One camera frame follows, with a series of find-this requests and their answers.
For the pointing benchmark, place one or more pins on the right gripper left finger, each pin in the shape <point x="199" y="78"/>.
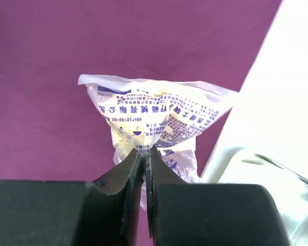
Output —
<point x="101" y="212"/>

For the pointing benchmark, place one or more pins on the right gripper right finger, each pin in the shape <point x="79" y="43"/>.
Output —
<point x="180" y="213"/>

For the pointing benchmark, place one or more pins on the clear plastic packet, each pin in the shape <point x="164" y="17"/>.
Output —
<point x="169" y="115"/>

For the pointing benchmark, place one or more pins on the stainless steel tray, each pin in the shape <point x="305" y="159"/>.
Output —
<point x="288" y="189"/>

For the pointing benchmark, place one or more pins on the purple cloth mat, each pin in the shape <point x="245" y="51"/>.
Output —
<point x="50" y="129"/>

